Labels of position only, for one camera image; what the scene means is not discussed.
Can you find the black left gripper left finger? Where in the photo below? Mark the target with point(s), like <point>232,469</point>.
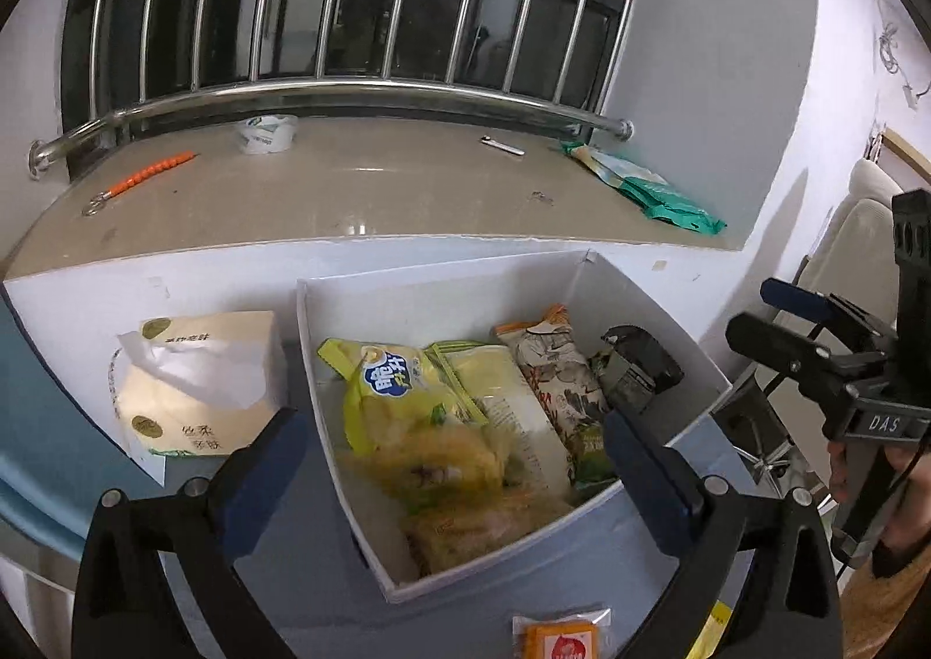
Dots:
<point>124,606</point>

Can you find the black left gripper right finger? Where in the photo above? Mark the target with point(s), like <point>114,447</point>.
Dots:
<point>788,604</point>

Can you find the yellow snack pouch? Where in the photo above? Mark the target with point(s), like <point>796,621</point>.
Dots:
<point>710,636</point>

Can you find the orange snack packet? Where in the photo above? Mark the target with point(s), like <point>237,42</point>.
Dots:
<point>580,635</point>

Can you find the tan cracker snack packet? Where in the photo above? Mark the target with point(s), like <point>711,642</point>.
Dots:
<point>462,491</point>

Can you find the person right hand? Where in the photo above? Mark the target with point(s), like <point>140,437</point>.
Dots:
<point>908,527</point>

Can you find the tissue paper pack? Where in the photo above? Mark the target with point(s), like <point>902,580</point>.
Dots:
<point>199,386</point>

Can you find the dark snack packet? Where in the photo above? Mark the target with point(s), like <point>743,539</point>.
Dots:
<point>633,368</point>

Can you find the brown patterned snack packet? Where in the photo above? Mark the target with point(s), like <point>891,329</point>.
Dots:
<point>566,387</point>

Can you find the green packets on sill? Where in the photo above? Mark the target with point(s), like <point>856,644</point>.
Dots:
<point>652,194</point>

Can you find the pale yellow snack packet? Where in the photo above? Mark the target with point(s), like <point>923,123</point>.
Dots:
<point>488,375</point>

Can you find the white storage box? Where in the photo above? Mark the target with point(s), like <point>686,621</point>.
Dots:
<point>465,301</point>

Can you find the orange beaded tool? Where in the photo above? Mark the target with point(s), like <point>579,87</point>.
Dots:
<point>98,202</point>

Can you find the small white stick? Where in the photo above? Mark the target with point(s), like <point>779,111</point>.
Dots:
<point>509,149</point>

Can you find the steel window railing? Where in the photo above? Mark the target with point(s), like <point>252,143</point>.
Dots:
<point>135,67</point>

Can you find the white tape roll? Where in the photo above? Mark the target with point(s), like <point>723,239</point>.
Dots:
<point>267,134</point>

